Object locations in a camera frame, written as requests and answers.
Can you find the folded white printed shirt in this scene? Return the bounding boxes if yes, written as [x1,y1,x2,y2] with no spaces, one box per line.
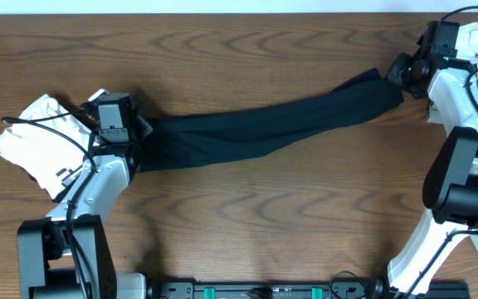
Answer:
[0,94,91,199]

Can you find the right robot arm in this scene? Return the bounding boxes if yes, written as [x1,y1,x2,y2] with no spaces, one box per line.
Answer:
[383,53,478,298]

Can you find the black leggings red waistband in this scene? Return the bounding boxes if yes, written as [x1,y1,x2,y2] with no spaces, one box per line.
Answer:
[138,68,403,173]

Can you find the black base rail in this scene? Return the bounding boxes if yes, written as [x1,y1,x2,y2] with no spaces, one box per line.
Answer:
[145,270,471,299]

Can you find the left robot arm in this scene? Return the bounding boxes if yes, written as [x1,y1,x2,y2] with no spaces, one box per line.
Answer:
[17,92,152,299]

